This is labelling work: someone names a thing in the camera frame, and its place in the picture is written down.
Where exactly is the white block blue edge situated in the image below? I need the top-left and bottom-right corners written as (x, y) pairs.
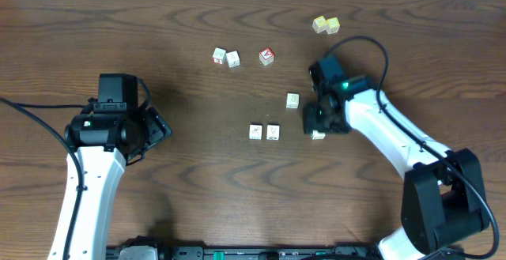
top-left (311, 130), bottom-right (326, 140)

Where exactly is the white block with oval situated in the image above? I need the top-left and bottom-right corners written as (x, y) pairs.
top-left (266, 125), bottom-right (280, 141)

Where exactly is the white dragonfly block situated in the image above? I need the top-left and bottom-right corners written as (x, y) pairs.
top-left (249, 124), bottom-right (262, 140)

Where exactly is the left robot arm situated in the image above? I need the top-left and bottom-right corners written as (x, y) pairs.
top-left (48, 73), bottom-right (172, 259)

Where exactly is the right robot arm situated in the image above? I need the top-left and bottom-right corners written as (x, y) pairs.
top-left (303, 56), bottom-right (491, 259)

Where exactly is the red letter block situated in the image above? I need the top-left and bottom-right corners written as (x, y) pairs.
top-left (259, 47), bottom-right (275, 66)

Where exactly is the yellow block right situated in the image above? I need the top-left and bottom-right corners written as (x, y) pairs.
top-left (327, 17), bottom-right (341, 35)

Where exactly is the yellow block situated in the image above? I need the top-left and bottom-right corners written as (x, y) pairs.
top-left (312, 16), bottom-right (328, 33)
top-left (327, 17), bottom-right (341, 35)

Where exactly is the yellow block left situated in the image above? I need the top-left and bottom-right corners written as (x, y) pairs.
top-left (312, 16), bottom-right (328, 33)

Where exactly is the white block red bottom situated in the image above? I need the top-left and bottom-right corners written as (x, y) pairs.
top-left (212, 47), bottom-right (226, 65)

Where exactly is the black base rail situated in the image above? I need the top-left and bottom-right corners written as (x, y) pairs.
top-left (105, 236), bottom-right (382, 260)

